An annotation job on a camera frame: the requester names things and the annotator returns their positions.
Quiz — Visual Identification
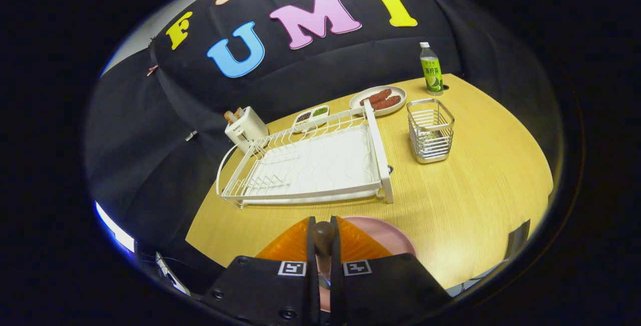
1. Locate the white toaster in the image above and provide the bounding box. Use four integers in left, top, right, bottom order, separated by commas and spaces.
224, 106, 269, 154

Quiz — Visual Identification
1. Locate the black backdrop cloth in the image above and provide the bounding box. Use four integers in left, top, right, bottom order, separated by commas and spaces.
83, 0, 566, 266

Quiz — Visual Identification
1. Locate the wooden handle spoon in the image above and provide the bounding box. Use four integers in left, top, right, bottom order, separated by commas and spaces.
311, 221, 336, 289

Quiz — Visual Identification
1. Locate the green label drink bottle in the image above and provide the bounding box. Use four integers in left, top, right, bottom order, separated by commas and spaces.
419, 42, 444, 96

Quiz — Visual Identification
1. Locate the brown sausage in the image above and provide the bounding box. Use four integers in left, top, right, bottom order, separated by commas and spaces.
372, 95, 402, 111
359, 89, 393, 106

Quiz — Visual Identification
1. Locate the metal wire basket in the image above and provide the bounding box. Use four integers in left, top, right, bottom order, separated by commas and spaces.
406, 98, 455, 165

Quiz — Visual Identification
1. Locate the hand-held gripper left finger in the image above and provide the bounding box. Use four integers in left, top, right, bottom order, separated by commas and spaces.
199, 216, 321, 326

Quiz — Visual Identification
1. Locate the white divided condiment dish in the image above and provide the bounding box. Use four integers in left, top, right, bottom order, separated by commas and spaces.
292, 105, 330, 133

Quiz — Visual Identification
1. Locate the white round sausage plate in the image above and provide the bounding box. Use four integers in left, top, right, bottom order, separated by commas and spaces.
349, 85, 407, 117

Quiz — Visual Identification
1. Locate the pink plate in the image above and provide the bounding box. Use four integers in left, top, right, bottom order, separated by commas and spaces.
319, 216, 418, 311

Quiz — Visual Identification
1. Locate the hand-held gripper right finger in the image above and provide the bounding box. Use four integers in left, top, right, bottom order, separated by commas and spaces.
328, 215, 453, 326

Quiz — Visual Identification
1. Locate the white wire dish rack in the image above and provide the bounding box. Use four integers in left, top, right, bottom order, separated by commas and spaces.
215, 100, 395, 210

